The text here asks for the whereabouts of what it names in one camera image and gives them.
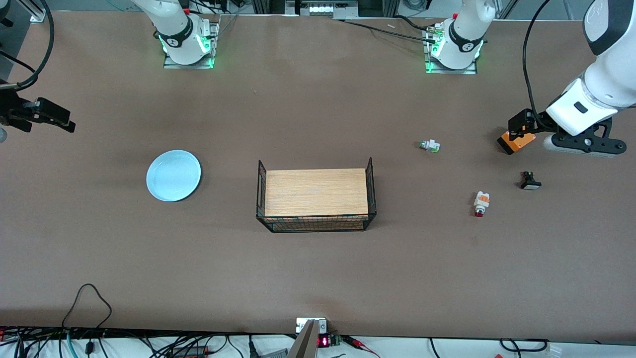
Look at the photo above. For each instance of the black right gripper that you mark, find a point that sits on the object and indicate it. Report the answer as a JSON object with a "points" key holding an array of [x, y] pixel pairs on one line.
{"points": [[11, 111]]}

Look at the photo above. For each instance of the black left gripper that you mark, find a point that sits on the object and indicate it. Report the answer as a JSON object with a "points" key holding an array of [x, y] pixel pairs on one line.
{"points": [[538, 122]]}

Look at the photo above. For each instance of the red push button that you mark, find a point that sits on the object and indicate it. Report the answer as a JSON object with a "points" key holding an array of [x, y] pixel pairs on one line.
{"points": [[481, 203]]}

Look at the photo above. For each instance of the light blue round plate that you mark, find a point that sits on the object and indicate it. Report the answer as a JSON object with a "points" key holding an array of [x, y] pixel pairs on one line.
{"points": [[174, 175]]}

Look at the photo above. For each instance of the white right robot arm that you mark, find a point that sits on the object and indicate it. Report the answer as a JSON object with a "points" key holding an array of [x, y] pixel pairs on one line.
{"points": [[179, 27]]}

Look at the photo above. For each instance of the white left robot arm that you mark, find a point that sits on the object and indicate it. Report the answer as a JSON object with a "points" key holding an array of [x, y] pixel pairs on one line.
{"points": [[603, 84]]}

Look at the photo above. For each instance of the black push button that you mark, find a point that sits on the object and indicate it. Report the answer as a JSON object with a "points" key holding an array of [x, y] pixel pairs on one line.
{"points": [[529, 182]]}

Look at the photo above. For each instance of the green push button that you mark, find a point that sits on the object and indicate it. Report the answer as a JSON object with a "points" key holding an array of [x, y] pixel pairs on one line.
{"points": [[430, 145]]}

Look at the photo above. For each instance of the orange black block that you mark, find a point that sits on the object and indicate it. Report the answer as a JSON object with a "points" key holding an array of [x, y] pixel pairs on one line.
{"points": [[519, 142]]}

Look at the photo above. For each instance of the wooden board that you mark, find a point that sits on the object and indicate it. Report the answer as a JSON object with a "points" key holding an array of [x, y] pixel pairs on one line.
{"points": [[316, 193]]}

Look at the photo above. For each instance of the black power adapter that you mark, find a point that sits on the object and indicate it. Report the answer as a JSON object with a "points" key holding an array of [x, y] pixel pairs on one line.
{"points": [[191, 351]]}

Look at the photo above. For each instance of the red digit display module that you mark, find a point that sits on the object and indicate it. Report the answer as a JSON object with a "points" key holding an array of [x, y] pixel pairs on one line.
{"points": [[325, 341]]}

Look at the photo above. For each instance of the grey metal bar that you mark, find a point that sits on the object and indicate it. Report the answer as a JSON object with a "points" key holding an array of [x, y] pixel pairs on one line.
{"points": [[304, 344]]}

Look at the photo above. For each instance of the aluminium frame profile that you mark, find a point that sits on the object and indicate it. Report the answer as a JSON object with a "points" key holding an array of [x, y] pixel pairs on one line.
{"points": [[37, 12]]}

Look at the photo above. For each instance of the silver mount block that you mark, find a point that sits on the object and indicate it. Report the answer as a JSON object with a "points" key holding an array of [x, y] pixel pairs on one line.
{"points": [[311, 324]]}

